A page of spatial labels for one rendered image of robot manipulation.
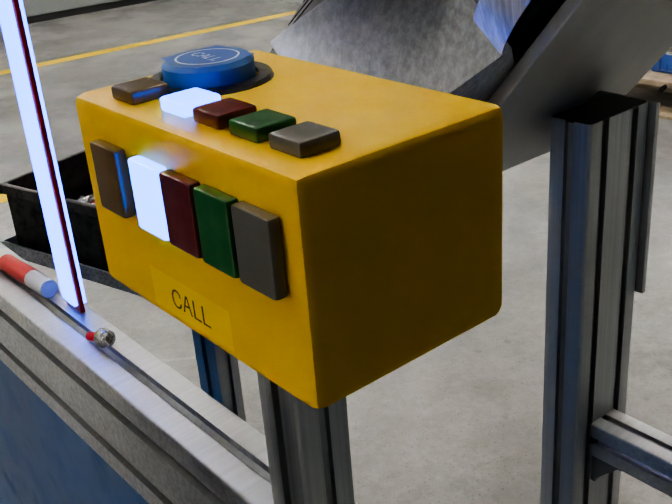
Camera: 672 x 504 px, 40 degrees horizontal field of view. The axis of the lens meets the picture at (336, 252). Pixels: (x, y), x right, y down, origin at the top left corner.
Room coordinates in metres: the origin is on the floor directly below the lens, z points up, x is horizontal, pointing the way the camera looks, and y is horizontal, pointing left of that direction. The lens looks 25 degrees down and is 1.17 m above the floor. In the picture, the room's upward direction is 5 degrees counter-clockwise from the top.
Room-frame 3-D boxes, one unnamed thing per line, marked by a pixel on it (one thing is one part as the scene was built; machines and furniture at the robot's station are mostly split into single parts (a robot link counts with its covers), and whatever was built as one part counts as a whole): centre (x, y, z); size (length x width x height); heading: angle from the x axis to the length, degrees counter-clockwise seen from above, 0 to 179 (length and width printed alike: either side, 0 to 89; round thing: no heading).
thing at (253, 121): (0.32, 0.02, 1.08); 0.02 x 0.02 x 0.01; 38
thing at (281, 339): (0.36, 0.02, 1.02); 0.16 x 0.10 x 0.11; 38
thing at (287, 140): (0.30, 0.01, 1.08); 0.02 x 0.02 x 0.01; 38
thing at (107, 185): (0.36, 0.09, 1.04); 0.02 x 0.01 x 0.03; 38
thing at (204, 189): (0.30, 0.04, 1.04); 0.02 x 0.01 x 0.03; 38
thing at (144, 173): (0.34, 0.07, 1.04); 0.02 x 0.01 x 0.03; 38
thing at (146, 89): (0.38, 0.08, 1.08); 0.02 x 0.02 x 0.01; 38
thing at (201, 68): (0.40, 0.05, 1.08); 0.04 x 0.04 x 0.02
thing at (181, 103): (0.35, 0.05, 1.08); 0.02 x 0.02 x 0.01; 38
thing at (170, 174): (0.32, 0.06, 1.04); 0.02 x 0.01 x 0.03; 38
